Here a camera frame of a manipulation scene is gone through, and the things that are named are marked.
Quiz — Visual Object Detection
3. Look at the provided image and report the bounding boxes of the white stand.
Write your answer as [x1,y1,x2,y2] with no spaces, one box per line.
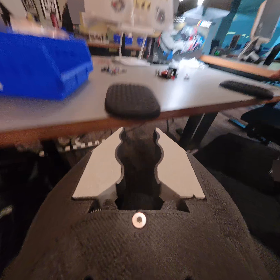
[112,31,151,66]

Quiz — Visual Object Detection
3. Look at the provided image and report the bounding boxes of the cluster of small lego pieces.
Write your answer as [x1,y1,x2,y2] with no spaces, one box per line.
[101,66,128,75]

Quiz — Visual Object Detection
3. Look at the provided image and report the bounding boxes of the black lego engine assembly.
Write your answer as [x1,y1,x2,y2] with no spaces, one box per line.
[156,67,178,80]

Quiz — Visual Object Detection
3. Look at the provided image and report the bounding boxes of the clear plastic bags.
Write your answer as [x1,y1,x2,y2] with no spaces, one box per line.
[173,57,207,71]

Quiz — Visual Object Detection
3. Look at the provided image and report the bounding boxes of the lego box with car print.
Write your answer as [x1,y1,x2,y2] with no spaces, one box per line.
[158,15,213,64]

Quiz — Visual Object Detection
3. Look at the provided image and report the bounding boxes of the black office chair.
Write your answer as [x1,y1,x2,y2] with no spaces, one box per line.
[241,102,280,145]

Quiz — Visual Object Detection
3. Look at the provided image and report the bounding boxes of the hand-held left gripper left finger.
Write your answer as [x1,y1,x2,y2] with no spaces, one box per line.
[72,127,126,200]

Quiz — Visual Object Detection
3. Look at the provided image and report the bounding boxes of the white office chair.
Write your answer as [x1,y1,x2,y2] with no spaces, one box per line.
[238,0,280,63]

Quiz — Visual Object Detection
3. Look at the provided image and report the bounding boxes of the blue plastic bin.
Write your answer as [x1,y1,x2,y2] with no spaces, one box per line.
[0,32,94,101]

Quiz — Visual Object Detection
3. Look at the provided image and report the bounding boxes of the wooden edged background table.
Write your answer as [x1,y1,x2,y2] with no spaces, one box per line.
[200,55,280,81]

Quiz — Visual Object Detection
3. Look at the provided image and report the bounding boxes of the white printed sheet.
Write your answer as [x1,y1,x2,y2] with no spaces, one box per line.
[84,0,175,33]

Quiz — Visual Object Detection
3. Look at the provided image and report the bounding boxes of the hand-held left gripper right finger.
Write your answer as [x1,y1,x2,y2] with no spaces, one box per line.
[154,127,206,200]

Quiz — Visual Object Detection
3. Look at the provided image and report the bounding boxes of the black chair armrest pad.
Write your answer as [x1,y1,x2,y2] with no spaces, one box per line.
[105,84,161,120]
[219,80,274,100]

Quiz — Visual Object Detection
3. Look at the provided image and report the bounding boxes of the black table leg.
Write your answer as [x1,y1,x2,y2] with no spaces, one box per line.
[179,113,219,151]

